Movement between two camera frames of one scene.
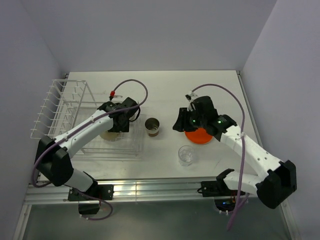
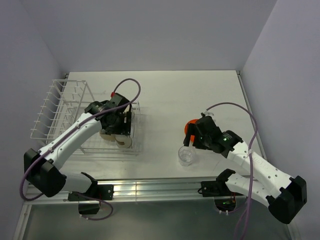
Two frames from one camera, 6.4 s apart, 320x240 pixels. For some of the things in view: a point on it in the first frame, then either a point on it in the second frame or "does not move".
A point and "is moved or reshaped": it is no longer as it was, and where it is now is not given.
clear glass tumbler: x=185 y=155 does not move
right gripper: x=182 y=123 → x=192 y=129
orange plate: x=199 y=136 is moved or reshaped
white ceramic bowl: x=111 y=136 does not move
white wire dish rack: x=67 y=102 does not move
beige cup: x=152 y=125 → x=123 y=141
